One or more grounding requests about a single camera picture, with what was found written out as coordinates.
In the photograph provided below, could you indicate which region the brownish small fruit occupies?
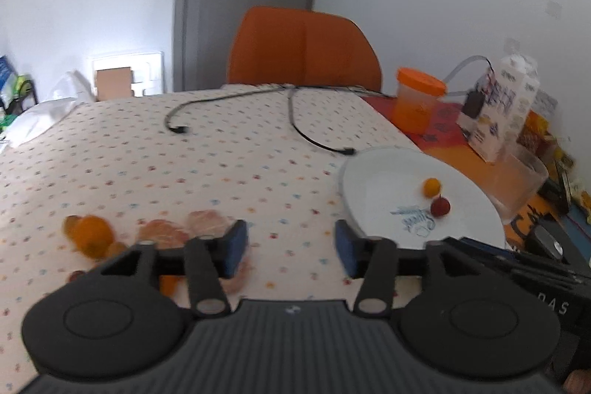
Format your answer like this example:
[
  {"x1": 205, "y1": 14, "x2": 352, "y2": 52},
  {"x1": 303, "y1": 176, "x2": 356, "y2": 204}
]
[{"x1": 105, "y1": 241, "x2": 128, "y2": 259}]

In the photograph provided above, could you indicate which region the white milk carton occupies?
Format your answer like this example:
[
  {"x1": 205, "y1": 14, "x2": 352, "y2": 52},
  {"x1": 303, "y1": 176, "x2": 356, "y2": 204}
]
[{"x1": 469, "y1": 53, "x2": 540, "y2": 163}]

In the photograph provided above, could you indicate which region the small red fruit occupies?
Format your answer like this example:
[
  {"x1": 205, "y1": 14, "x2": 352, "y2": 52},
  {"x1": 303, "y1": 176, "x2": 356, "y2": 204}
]
[
  {"x1": 67, "y1": 270, "x2": 86, "y2": 283},
  {"x1": 430, "y1": 196, "x2": 451, "y2": 218}
]

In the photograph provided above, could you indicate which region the floral polka dot tablecloth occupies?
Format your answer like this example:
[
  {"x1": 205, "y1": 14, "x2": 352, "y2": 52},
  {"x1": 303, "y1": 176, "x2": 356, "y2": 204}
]
[{"x1": 0, "y1": 83, "x2": 445, "y2": 394}]

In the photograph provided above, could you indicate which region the black metal shoe rack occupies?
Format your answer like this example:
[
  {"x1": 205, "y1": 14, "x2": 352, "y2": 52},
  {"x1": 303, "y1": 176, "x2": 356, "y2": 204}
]
[{"x1": 1, "y1": 79, "x2": 39, "y2": 121}]

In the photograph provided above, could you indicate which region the white framed board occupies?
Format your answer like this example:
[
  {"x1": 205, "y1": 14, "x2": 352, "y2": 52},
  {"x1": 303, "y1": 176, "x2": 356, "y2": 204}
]
[{"x1": 130, "y1": 51, "x2": 164, "y2": 97}]

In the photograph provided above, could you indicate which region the person's hand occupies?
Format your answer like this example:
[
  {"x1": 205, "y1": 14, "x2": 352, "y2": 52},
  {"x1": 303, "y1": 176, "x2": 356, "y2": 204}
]
[{"x1": 563, "y1": 369, "x2": 591, "y2": 394}]

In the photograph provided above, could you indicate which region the white cloth bag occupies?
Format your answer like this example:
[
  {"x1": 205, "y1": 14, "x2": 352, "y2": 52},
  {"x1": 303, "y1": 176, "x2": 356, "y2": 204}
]
[{"x1": 4, "y1": 97, "x2": 84, "y2": 149}]

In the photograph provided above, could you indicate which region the black power adapter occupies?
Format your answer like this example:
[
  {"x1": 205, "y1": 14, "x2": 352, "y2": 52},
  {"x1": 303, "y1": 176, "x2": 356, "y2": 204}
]
[{"x1": 462, "y1": 90, "x2": 486, "y2": 119}]

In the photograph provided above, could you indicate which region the orange chair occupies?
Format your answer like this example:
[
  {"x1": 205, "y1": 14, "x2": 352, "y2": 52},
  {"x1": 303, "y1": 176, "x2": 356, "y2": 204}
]
[{"x1": 226, "y1": 6, "x2": 383, "y2": 91}]

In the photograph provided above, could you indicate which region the small orange kumquat front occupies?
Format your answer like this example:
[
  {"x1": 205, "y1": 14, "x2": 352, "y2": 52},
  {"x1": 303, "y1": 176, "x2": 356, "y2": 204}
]
[{"x1": 423, "y1": 178, "x2": 442, "y2": 198}]

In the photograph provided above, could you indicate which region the red orange table mat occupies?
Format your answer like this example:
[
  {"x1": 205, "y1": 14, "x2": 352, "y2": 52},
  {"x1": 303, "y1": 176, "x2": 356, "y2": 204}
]
[{"x1": 352, "y1": 98, "x2": 563, "y2": 249}]

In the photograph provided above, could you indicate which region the clear plastic measuring cup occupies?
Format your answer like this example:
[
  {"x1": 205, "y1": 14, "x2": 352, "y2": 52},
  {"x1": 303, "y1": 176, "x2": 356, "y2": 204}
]
[{"x1": 483, "y1": 143, "x2": 548, "y2": 225}]

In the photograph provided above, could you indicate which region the large orange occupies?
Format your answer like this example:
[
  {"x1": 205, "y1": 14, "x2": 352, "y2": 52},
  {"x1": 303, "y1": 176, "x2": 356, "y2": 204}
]
[
  {"x1": 70, "y1": 215, "x2": 115, "y2": 260},
  {"x1": 159, "y1": 275, "x2": 183, "y2": 298}
]

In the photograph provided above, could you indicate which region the blue package on rack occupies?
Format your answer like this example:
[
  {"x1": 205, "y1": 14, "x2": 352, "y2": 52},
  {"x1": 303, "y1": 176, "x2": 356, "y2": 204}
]
[{"x1": 0, "y1": 56, "x2": 18, "y2": 106}]

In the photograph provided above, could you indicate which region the cardboard piece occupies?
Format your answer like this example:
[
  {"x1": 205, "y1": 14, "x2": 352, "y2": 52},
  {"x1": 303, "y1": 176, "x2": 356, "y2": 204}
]
[{"x1": 95, "y1": 67, "x2": 133, "y2": 101}]

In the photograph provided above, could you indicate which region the white bowl blue rim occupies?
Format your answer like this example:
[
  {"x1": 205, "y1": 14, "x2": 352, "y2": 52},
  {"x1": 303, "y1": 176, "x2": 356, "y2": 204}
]
[{"x1": 339, "y1": 147, "x2": 505, "y2": 249}]

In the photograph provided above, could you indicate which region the orange lidded plastic cup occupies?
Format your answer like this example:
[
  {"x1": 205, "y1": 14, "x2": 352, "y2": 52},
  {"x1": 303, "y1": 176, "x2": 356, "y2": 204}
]
[{"x1": 391, "y1": 67, "x2": 447, "y2": 135}]

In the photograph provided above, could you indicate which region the black usb cable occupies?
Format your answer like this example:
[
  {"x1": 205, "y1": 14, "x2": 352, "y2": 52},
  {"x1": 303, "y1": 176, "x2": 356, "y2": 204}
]
[{"x1": 164, "y1": 54, "x2": 494, "y2": 156}]

